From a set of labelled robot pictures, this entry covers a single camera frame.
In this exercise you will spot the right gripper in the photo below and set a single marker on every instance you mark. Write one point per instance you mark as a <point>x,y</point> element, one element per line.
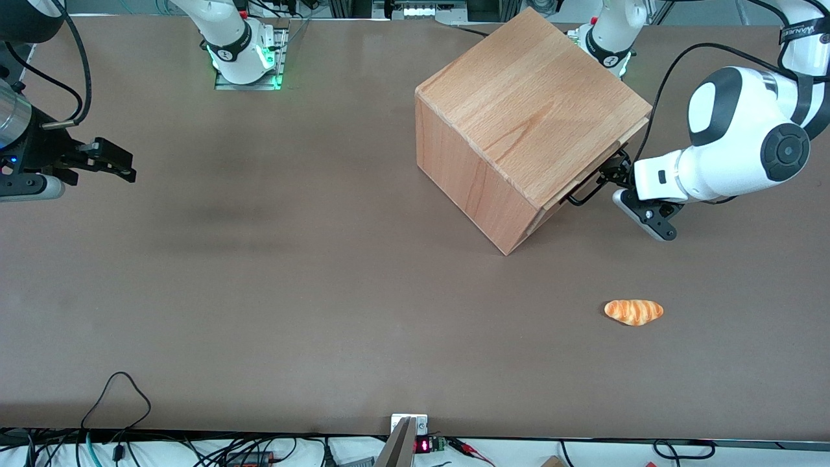
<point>40,150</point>

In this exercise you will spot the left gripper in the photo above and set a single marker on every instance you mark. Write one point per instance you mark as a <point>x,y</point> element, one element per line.
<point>618,172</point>

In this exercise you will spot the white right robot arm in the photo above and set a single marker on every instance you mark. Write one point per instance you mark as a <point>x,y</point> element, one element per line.
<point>227,29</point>

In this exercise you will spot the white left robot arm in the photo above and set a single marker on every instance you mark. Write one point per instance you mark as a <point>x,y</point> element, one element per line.
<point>733,136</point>

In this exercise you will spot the wooden drawer front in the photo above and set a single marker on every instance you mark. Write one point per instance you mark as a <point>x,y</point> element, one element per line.
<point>587,175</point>

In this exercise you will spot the wooden drawer cabinet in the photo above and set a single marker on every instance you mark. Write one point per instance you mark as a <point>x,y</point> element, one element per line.
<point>519,110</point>

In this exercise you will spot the orange striped toy bread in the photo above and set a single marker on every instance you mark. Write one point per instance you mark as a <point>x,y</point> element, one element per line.
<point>634,312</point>

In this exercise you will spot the white light bar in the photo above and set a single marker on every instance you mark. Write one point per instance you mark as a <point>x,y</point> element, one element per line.
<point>431,10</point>

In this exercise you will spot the brown cardboard piece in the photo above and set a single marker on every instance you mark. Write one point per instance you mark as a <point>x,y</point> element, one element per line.
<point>552,462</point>

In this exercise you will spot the red clip leads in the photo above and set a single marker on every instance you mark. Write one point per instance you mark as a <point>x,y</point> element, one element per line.
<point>470,449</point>

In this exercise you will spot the red digit display module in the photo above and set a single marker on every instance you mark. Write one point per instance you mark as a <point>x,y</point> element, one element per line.
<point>425,445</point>

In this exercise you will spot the grey metal pole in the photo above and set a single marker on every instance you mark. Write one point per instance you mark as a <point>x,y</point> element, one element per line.
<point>397,447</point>

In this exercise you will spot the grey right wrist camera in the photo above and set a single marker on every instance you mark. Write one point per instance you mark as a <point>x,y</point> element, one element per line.
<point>32,188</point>

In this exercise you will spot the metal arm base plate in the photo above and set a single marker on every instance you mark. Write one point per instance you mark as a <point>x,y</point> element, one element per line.
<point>280,58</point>

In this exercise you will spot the small metal camera bracket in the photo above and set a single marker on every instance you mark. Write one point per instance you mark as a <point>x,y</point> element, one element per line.
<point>421,423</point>

